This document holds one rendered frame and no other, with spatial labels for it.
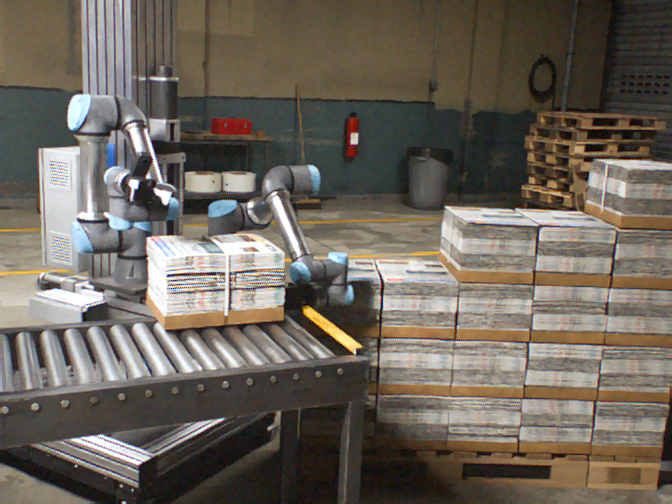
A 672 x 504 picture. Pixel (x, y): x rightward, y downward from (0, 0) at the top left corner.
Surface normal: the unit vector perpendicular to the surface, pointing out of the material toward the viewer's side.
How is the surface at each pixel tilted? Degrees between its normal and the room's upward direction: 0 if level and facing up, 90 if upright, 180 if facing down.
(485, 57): 90
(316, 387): 90
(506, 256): 90
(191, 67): 90
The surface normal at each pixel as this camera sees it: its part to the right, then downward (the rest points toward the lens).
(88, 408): 0.40, 0.22
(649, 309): 0.07, 0.22
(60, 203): -0.51, 0.16
